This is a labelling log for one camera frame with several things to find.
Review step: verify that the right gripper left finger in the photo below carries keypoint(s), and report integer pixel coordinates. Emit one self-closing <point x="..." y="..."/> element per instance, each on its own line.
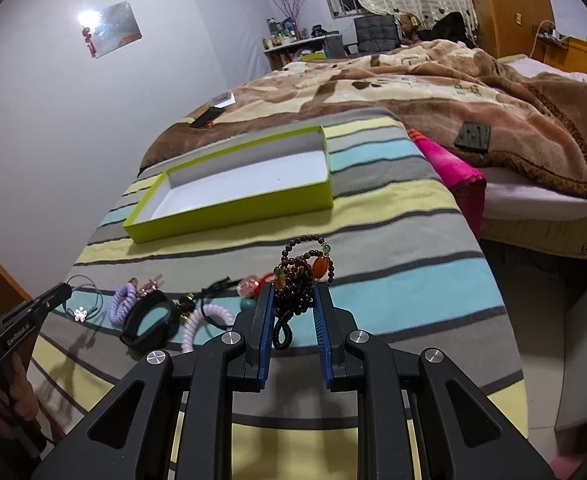
<point x="259" y="336"/>

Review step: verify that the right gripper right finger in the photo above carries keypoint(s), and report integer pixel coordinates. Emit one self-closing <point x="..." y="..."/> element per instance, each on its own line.
<point x="329" y="338"/>

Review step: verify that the red crystal hair ornament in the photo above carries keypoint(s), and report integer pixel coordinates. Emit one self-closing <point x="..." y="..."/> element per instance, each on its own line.
<point x="267" y="278"/>

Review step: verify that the left hand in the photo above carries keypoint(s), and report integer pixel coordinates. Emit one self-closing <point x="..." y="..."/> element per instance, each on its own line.
<point x="17" y="400"/>

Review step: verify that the striped fleece table cloth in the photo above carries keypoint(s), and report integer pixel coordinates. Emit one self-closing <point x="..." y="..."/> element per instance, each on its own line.
<point x="433" y="386"/>

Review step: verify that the green shallow cardboard box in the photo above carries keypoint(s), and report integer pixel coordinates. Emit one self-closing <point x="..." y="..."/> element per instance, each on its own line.
<point x="261" y="177"/>

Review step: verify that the pink pillow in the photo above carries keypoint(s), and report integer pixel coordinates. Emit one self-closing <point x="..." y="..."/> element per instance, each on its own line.
<point x="466" y="184"/>

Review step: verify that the white mattress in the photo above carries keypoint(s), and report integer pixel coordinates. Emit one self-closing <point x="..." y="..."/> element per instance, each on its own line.
<point x="534" y="153"/>

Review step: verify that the black smartphone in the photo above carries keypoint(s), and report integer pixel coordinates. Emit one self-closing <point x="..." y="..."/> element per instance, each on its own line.
<point x="205" y="119"/>

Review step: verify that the white card box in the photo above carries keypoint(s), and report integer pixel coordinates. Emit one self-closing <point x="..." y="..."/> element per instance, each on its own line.
<point x="223" y="100"/>

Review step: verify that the brown patterned bed blanket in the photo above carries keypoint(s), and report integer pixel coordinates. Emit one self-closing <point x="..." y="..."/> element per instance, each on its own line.
<point x="432" y="87"/>

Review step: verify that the red hanging ornament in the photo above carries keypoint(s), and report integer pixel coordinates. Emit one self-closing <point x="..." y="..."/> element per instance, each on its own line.
<point x="87" y="35"/>

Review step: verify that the white cluttered desk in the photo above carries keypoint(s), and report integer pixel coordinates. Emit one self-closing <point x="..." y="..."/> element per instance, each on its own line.
<point x="287" y="44"/>

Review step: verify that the black office chair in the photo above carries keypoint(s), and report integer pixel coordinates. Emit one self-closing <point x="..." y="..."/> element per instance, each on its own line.
<point x="374" y="34"/>

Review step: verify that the brown teddy bear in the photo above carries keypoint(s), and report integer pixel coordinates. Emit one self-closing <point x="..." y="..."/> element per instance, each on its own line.
<point x="410" y="26"/>

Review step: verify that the wooden headboard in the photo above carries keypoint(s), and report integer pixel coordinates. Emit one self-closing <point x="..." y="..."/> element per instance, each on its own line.
<point x="571" y="57"/>

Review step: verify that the silver wall mirror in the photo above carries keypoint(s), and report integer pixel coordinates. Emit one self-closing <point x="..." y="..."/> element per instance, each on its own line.
<point x="112" y="27"/>

